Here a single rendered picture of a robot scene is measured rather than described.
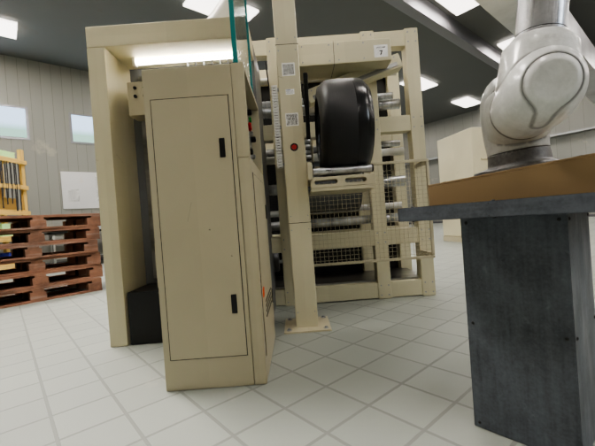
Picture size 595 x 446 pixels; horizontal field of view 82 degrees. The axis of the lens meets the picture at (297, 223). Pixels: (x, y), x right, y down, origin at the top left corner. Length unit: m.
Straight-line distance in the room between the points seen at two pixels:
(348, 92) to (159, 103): 0.97
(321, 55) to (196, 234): 1.56
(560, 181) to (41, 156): 9.52
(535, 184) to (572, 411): 0.55
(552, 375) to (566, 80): 0.69
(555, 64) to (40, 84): 9.91
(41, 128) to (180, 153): 8.53
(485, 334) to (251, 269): 0.82
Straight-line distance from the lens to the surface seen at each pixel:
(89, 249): 4.54
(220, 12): 2.69
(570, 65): 0.92
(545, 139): 1.15
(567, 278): 1.05
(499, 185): 1.01
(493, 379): 1.18
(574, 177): 0.97
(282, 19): 2.31
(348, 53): 2.53
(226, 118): 1.43
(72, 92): 10.25
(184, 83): 1.51
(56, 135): 9.89
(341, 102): 1.92
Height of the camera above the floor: 0.64
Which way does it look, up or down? 1 degrees down
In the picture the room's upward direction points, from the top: 4 degrees counter-clockwise
